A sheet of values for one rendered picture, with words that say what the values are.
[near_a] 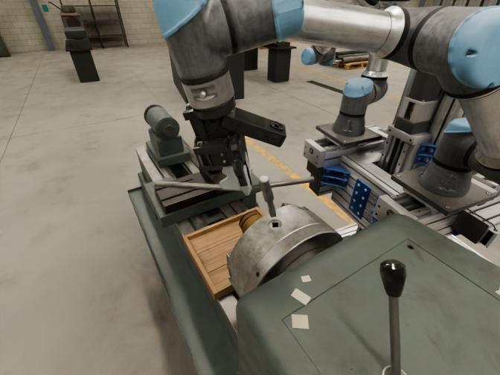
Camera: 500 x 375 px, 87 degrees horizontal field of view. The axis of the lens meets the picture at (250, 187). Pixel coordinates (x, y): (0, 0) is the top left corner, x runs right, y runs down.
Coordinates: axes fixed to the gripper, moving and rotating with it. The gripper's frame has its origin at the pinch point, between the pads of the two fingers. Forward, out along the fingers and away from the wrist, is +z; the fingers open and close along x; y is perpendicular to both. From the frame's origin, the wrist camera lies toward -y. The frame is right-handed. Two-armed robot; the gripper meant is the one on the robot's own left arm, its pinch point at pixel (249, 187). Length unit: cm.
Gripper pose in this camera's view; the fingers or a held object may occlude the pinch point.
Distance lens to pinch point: 55.7
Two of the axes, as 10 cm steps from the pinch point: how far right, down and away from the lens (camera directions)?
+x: -0.4, 6.9, -7.3
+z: 2.0, 7.2, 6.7
